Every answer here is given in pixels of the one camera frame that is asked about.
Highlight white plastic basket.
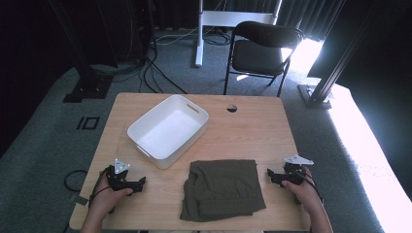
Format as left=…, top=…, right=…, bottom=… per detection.
left=126, top=93, right=210, bottom=170

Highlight white floor cable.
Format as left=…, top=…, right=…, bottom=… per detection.
left=154, top=27, right=199, bottom=47

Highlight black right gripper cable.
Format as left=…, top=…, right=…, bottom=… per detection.
left=290, top=164, right=325, bottom=205

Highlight white metal desk frame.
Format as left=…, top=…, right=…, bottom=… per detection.
left=194, top=0, right=283, bottom=68

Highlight dark curtain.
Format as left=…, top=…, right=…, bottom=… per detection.
left=278, top=0, right=345, bottom=42

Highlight black cable loop on floor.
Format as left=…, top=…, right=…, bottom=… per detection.
left=63, top=169, right=88, bottom=193

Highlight black floor cables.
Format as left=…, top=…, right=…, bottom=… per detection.
left=138, top=57, right=189, bottom=95

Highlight olive green pants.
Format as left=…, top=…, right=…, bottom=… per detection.
left=180, top=158, right=267, bottom=223

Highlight black stand with base plate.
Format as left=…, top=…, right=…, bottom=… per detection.
left=48, top=0, right=115, bottom=104

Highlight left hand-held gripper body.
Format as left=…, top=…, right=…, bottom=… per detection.
left=106, top=157, right=139, bottom=195

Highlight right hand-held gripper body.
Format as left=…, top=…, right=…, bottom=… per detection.
left=277, top=154, right=315, bottom=186

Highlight black aluminium post with base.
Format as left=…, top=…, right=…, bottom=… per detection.
left=297, top=9, right=377, bottom=111

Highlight black folding chair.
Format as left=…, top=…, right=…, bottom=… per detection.
left=223, top=20, right=306, bottom=97

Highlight dark computer tower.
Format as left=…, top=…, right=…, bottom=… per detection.
left=96, top=0, right=157, bottom=66

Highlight person's left hand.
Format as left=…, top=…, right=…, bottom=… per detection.
left=89, top=176, right=134, bottom=217

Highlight person's right hand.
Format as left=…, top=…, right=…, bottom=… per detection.
left=281, top=166, right=321, bottom=216

